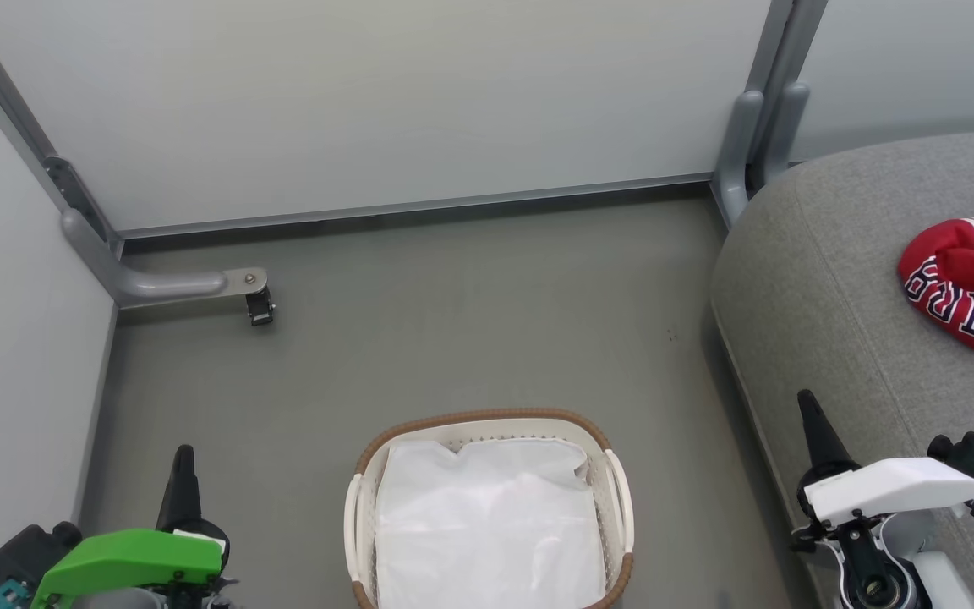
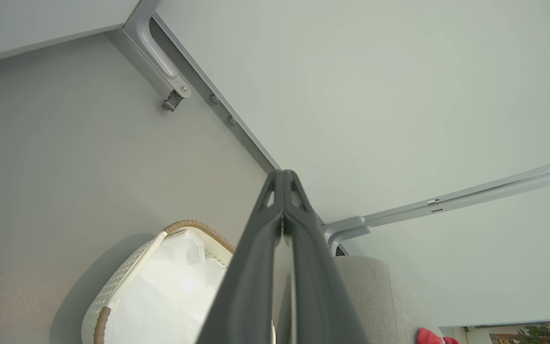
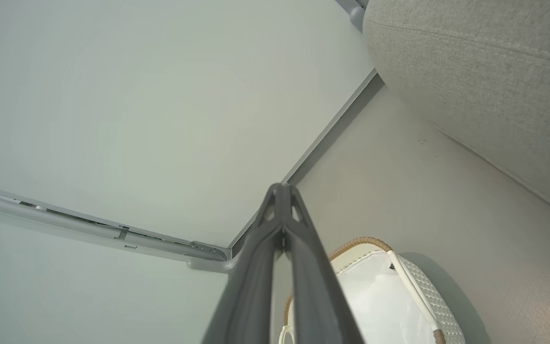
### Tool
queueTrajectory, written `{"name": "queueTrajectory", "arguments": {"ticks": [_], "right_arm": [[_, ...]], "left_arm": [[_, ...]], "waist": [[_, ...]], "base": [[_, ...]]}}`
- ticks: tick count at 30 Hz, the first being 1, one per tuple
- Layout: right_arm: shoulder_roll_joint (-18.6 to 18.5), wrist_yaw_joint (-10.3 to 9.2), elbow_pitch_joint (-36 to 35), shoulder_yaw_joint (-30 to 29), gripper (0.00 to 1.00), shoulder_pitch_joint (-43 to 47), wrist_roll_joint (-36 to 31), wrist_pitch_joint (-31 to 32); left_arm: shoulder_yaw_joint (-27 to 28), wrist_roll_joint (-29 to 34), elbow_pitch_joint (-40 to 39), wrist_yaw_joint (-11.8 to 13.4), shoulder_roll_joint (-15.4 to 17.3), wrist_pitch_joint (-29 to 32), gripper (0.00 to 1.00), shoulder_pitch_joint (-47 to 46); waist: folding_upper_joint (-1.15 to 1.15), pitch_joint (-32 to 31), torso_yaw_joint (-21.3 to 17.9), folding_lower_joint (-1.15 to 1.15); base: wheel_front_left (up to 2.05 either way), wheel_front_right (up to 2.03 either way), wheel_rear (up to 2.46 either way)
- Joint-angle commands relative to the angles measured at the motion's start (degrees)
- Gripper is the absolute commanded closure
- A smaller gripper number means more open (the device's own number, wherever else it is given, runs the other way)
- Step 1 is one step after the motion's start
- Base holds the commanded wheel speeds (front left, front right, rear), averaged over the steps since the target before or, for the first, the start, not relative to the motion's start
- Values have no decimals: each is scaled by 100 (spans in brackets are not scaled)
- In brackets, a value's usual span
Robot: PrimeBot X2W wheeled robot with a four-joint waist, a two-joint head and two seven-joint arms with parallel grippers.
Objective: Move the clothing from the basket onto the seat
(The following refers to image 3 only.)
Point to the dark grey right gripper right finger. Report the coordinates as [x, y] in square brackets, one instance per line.
[318, 296]

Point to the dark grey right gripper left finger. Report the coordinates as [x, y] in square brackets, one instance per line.
[251, 286]

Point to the white woven laundry basket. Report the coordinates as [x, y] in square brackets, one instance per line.
[435, 296]

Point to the grey metal partition foot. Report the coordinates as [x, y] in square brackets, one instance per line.
[208, 263]

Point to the grey fabric sofa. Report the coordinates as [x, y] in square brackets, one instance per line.
[485, 81]

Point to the grey partition side rail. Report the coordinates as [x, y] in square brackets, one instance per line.
[89, 231]

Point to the dark grey wall baseboard strip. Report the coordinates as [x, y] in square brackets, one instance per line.
[334, 125]

